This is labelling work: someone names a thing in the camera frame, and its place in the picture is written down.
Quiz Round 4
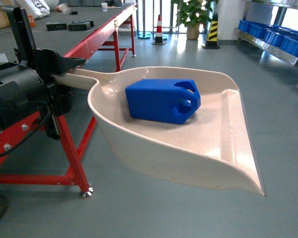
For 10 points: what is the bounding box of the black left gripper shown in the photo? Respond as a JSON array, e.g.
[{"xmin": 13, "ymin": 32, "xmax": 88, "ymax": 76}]
[{"xmin": 1, "ymin": 6, "xmax": 87, "ymax": 140}]

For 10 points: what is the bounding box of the blue plastic block part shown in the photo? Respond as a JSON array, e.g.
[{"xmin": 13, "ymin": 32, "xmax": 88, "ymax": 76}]
[{"xmin": 125, "ymin": 79, "xmax": 201, "ymax": 124}]

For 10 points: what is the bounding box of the beige plastic dustpan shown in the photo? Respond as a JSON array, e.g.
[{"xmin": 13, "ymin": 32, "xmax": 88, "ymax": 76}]
[{"xmin": 55, "ymin": 66, "xmax": 267, "ymax": 196}]

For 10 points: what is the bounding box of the blue bin on shelf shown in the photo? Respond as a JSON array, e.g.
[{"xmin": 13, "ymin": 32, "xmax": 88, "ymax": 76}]
[
  {"xmin": 249, "ymin": 23, "xmax": 275, "ymax": 39},
  {"xmin": 238, "ymin": 20, "xmax": 257, "ymax": 33},
  {"xmin": 264, "ymin": 30, "xmax": 297, "ymax": 48}
]

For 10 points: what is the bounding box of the stainless steel shelf rack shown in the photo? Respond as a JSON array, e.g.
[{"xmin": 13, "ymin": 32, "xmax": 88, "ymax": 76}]
[{"xmin": 234, "ymin": 0, "xmax": 298, "ymax": 89}]

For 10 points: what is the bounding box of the black flat box left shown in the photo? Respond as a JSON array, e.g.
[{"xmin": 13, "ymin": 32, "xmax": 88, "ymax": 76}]
[{"xmin": 46, "ymin": 22, "xmax": 68, "ymax": 31}]

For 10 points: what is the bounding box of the black flat box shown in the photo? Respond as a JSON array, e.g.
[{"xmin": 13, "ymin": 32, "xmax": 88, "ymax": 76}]
[
  {"xmin": 68, "ymin": 20, "xmax": 94, "ymax": 31},
  {"xmin": 46, "ymin": 22, "xmax": 68, "ymax": 31}
]

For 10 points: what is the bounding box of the black flat box right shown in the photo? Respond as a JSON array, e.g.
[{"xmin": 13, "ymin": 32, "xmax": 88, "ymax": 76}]
[{"xmin": 68, "ymin": 20, "xmax": 94, "ymax": 31}]

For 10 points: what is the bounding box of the white paper cup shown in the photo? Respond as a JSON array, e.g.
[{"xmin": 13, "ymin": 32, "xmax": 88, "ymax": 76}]
[{"xmin": 101, "ymin": 2, "xmax": 108, "ymax": 12}]

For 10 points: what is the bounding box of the red white traffic cone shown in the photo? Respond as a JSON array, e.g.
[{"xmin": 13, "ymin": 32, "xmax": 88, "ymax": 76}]
[{"xmin": 151, "ymin": 14, "xmax": 166, "ymax": 45}]

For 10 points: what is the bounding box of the potted green plant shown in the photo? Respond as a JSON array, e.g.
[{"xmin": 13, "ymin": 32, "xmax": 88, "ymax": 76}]
[{"xmin": 171, "ymin": 0, "xmax": 219, "ymax": 40}]

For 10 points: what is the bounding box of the yellow black traffic cone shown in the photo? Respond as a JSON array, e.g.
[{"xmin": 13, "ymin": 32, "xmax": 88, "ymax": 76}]
[{"xmin": 202, "ymin": 12, "xmax": 220, "ymax": 49}]

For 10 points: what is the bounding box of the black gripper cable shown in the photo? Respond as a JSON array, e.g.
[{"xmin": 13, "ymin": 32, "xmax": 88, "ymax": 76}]
[{"xmin": 0, "ymin": 100, "xmax": 52, "ymax": 158}]

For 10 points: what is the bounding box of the red metal table frame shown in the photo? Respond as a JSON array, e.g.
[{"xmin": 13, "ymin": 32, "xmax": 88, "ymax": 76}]
[{"xmin": 0, "ymin": 3, "xmax": 136, "ymax": 197}]

